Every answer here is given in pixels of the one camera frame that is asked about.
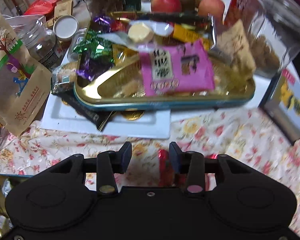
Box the teal tin lid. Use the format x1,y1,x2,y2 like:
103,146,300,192
0,172,33,240

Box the clear plastic bag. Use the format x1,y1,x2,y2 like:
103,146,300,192
5,14,46,28

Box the glass jar brown contents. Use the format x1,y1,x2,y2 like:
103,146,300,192
81,0,126,18

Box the yellow picture card box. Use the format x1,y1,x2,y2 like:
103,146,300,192
259,69,300,145

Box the orange snack packet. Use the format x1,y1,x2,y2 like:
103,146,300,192
174,24,211,50

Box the black snack packet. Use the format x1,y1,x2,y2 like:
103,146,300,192
62,90,116,131

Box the clear cookie packet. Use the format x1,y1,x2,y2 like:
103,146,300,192
51,62,78,93

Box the small kraft snack packet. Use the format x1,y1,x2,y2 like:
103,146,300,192
213,19,257,81

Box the round white-lidded tin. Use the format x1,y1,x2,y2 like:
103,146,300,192
52,15,80,42

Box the kraft paper bag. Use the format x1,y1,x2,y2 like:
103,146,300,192
0,11,52,136

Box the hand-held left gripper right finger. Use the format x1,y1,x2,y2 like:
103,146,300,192
169,141,253,197

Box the gold chocolate coin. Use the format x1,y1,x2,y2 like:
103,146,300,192
121,110,143,121

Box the small glass jar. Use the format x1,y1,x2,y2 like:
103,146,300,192
17,19,60,68

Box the teal tin box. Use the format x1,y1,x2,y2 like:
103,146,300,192
74,11,256,111

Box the cluster of green foil candies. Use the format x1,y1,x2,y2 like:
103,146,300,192
73,29,113,61

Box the round pastry packet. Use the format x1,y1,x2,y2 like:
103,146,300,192
127,21,176,45

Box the red apple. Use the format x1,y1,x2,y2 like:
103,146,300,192
198,0,226,18
151,0,182,13

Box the red canister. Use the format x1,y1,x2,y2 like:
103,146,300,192
222,0,265,26

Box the clear plastic cookie jar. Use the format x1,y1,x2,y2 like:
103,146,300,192
245,0,300,78

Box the pink snack packet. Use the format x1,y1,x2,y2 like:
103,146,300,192
139,41,216,97

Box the red foil bag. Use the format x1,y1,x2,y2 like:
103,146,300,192
24,0,62,16

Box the small kraft pouch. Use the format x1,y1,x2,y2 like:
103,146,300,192
54,0,73,21

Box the purple foil candy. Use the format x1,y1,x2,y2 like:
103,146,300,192
76,52,96,81

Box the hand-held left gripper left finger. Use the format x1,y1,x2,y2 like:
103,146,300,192
49,141,133,197

